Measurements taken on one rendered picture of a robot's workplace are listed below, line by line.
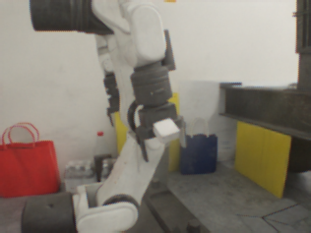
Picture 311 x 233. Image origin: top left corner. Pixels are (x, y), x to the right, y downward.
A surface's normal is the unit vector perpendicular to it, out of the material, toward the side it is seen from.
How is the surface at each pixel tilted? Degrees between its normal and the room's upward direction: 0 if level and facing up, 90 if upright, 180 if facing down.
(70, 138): 90
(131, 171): 90
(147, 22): 90
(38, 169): 88
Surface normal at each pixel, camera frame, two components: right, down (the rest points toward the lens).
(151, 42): 0.39, 0.18
